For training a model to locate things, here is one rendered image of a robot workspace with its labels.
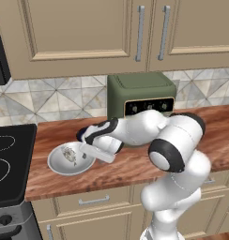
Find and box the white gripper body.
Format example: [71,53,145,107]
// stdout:
[80,142,116,164]

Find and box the grey cooked fish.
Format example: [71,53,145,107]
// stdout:
[62,146,79,167]

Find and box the grey metal bowl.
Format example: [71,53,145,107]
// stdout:
[47,141,98,177]

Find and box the beige base cabinet door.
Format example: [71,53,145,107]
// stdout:
[176,187,229,240]
[38,204,152,240]

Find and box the wide beige cupboard door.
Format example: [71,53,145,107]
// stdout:
[0,0,156,81]

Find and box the black microwave oven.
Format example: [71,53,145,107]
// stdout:
[0,14,12,86]

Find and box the narrow beige cupboard door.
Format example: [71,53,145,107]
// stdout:
[147,0,229,73]

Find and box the wide beige drawer front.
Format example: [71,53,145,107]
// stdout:
[52,184,144,218]

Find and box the green toaster oven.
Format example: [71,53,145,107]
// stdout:
[106,71,177,148]

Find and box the black hob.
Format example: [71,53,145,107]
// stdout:
[0,123,38,209]

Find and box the grey oven front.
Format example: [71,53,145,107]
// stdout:
[0,200,44,240]

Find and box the black oven knob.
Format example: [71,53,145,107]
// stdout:
[0,214,13,227]

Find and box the narrow beige drawer front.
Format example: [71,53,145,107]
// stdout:
[199,169,229,195]

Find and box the grey drawer handle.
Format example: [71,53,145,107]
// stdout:
[78,194,111,206]
[203,176,216,185]

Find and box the grey base cabinet handle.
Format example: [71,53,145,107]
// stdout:
[45,224,54,240]

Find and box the grey cupboard door handle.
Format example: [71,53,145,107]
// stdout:
[157,5,172,62]
[134,5,145,63]

